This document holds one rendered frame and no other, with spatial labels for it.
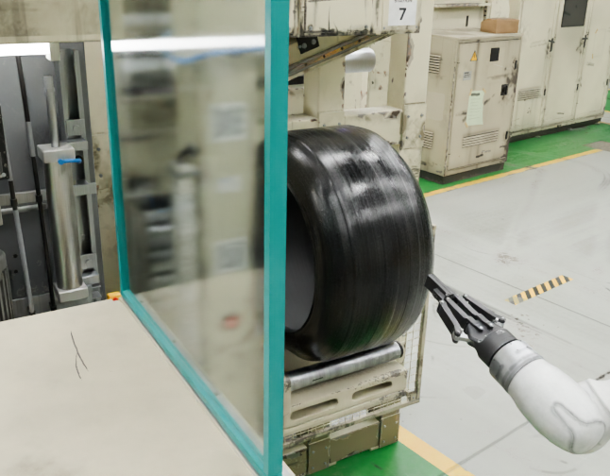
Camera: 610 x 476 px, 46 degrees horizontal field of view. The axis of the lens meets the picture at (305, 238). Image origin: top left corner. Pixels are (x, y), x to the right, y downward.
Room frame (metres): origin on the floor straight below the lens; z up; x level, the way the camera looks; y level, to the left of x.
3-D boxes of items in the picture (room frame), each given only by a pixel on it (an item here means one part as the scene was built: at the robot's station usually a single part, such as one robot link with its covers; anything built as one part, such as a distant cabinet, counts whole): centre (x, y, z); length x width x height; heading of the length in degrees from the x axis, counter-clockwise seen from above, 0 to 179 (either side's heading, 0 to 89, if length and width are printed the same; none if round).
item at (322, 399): (1.50, -0.09, 0.83); 0.36 x 0.09 x 0.06; 121
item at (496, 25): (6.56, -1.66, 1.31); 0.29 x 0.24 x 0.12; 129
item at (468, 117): (6.47, -1.37, 0.62); 0.91 x 0.58 x 1.25; 129
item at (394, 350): (1.50, -0.10, 0.90); 0.35 x 0.05 x 0.05; 121
